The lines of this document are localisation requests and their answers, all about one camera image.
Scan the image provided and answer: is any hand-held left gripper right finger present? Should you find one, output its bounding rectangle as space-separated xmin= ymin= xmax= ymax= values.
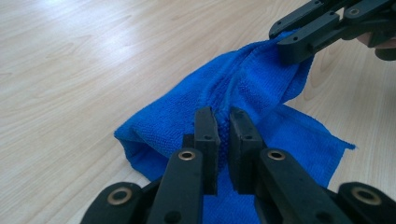
xmin=228 ymin=106 xmax=353 ymax=224

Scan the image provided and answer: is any blue towel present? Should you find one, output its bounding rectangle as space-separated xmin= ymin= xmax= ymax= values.
xmin=113 ymin=29 xmax=357 ymax=224

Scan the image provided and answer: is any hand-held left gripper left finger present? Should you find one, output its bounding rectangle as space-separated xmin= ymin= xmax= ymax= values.
xmin=146 ymin=106 xmax=221 ymax=224

